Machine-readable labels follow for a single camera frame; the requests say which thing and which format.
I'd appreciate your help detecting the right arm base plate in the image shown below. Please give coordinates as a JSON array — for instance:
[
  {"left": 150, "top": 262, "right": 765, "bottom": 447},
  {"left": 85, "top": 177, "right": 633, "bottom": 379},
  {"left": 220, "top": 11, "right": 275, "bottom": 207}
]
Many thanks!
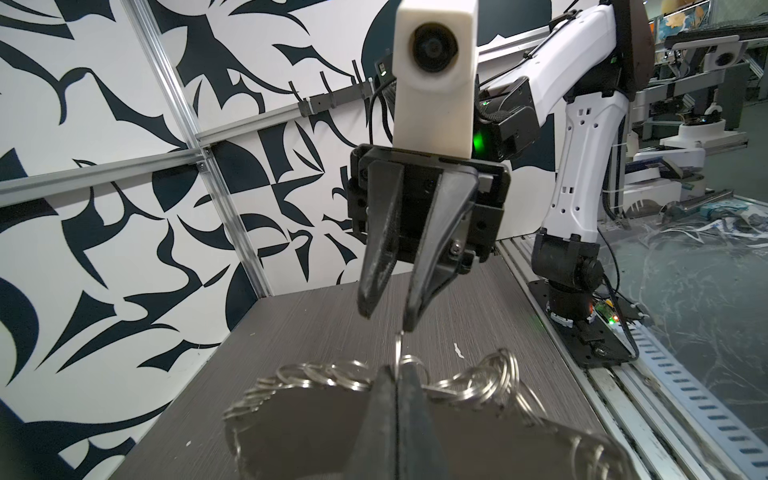
[{"left": 528, "top": 280, "right": 636, "bottom": 370}]

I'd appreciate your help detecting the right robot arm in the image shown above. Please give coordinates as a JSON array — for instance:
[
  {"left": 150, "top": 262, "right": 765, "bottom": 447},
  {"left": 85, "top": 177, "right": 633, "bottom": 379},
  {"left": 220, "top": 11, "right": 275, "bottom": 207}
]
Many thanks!
[{"left": 348, "top": 1, "right": 653, "bottom": 332}]

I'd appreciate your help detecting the white slotted cable duct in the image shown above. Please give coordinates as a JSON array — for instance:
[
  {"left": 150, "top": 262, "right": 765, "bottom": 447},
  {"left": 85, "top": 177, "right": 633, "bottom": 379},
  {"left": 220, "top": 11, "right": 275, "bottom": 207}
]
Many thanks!
[{"left": 632, "top": 325, "right": 767, "bottom": 479}]

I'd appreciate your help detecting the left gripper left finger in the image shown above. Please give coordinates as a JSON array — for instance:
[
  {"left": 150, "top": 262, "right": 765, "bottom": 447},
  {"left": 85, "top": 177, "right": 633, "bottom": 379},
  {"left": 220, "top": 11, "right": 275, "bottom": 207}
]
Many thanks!
[{"left": 343, "top": 366, "right": 398, "bottom": 479}]

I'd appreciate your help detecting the metal key organizer plate with rings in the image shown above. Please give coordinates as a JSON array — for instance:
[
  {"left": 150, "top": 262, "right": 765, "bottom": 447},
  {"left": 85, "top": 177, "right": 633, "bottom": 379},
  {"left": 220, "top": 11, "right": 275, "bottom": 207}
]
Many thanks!
[{"left": 223, "top": 348, "right": 637, "bottom": 479}]

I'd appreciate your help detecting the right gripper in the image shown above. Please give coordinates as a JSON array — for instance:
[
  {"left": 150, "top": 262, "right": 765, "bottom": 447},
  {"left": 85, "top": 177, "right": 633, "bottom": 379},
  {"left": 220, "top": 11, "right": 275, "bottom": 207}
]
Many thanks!
[{"left": 347, "top": 144, "right": 511, "bottom": 332}]

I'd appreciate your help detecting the small green circuit board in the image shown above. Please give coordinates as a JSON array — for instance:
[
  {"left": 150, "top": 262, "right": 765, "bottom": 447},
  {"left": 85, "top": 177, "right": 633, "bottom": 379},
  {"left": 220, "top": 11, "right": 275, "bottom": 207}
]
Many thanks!
[{"left": 593, "top": 299, "right": 620, "bottom": 326}]

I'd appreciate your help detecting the black wall hook rail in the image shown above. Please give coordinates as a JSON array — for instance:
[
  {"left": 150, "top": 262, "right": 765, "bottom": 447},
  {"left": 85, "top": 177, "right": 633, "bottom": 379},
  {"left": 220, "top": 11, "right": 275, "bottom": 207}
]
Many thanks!
[{"left": 288, "top": 60, "right": 377, "bottom": 118}]

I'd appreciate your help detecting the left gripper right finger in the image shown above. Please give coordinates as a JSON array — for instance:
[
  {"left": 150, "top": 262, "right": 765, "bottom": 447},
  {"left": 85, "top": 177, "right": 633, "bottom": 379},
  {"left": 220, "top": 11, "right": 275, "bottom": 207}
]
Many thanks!
[{"left": 396, "top": 364, "right": 451, "bottom": 479}]

